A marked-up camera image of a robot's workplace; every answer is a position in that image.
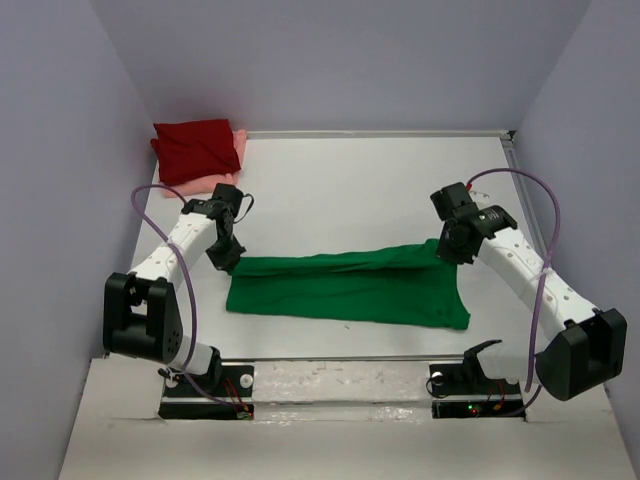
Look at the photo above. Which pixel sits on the white front cover board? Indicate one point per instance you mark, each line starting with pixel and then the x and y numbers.
pixel 118 435

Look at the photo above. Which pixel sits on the green t-shirt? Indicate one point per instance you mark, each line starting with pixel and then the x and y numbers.
pixel 401 285

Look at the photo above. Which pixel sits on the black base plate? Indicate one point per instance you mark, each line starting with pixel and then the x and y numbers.
pixel 461 390
pixel 230 399

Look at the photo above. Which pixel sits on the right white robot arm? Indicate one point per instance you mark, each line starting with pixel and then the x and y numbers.
pixel 573 346

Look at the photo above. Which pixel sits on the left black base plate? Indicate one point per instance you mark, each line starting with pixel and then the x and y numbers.
pixel 230 399

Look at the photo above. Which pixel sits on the folded pink t-shirt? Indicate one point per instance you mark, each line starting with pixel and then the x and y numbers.
pixel 208 183

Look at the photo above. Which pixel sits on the folded dark red t-shirt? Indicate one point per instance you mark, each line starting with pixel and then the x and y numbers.
pixel 190 150

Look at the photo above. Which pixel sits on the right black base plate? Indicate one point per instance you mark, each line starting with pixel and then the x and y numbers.
pixel 461 390

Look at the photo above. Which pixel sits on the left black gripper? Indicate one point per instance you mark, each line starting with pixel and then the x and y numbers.
pixel 228 260

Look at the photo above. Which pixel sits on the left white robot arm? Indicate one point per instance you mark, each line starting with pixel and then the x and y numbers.
pixel 150 312

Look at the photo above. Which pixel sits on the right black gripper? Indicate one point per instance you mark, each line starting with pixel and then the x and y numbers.
pixel 443 251

